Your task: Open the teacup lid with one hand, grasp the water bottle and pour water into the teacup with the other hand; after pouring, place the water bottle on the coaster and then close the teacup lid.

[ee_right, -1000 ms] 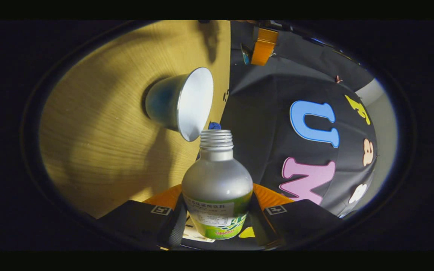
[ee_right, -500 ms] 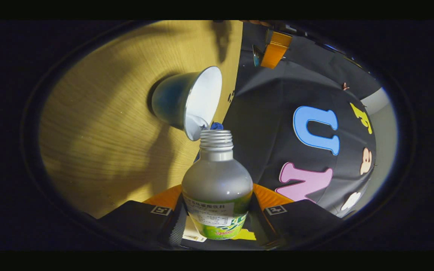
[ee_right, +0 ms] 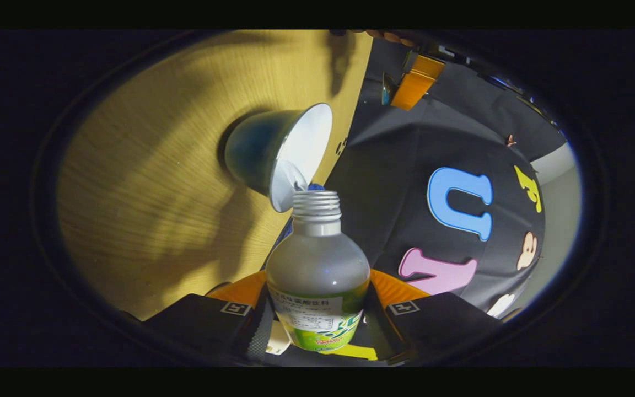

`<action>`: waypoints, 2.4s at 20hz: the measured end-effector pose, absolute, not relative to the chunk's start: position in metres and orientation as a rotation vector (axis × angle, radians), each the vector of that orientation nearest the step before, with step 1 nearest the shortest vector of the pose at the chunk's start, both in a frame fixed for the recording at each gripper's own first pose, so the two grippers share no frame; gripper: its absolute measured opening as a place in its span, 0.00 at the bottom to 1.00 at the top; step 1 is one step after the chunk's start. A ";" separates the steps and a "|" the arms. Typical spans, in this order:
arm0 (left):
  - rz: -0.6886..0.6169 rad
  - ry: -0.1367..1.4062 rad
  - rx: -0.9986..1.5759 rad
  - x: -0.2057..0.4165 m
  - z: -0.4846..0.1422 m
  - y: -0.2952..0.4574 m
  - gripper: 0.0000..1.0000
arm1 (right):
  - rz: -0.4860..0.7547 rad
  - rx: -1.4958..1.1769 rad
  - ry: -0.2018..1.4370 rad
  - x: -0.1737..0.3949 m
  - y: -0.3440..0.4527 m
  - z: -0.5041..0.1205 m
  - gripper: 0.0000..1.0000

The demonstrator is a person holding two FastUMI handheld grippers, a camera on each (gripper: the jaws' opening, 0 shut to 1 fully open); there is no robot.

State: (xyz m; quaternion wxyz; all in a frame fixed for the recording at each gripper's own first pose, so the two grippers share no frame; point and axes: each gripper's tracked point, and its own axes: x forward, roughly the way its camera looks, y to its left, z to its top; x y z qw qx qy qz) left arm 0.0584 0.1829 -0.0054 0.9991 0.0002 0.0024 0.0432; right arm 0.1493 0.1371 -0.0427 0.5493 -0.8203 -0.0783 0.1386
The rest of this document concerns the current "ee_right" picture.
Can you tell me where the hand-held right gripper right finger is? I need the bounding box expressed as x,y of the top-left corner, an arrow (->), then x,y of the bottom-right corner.
365,269 -> 503,362

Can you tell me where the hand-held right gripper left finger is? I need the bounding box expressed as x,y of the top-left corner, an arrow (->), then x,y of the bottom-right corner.
141,270 -> 274,364

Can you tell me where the silver green water bottle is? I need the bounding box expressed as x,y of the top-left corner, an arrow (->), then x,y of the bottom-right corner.
266,190 -> 372,352

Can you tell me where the teal white teacup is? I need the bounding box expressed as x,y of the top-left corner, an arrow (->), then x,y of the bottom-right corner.
224,103 -> 333,213

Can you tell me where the black backdrop cloth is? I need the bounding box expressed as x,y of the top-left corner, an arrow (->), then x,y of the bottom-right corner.
273,33 -> 569,320

